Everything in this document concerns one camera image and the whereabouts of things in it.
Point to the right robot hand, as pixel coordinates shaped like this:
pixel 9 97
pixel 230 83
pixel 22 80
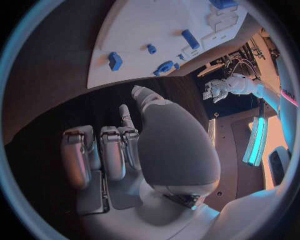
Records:
pixel 173 142

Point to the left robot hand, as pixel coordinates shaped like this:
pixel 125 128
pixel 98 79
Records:
pixel 214 89

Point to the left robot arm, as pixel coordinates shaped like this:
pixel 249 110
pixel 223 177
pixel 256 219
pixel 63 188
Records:
pixel 253 88

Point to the white task board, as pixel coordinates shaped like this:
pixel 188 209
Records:
pixel 150 33

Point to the blue peg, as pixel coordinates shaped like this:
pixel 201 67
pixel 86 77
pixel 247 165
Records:
pixel 176 66

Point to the small blue plug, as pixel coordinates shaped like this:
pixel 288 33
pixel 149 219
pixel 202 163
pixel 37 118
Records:
pixel 181 56

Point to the blue long cylinder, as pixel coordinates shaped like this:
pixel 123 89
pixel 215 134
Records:
pixel 190 39

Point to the glowing light bar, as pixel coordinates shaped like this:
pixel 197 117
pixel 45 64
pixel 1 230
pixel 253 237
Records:
pixel 255 142

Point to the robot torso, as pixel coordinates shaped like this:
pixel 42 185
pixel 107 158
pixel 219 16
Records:
pixel 287 105

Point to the blue short cylinder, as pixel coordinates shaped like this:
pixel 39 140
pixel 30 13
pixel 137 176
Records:
pixel 151 49

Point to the large blue block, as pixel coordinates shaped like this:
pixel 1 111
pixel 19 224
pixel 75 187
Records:
pixel 222 3

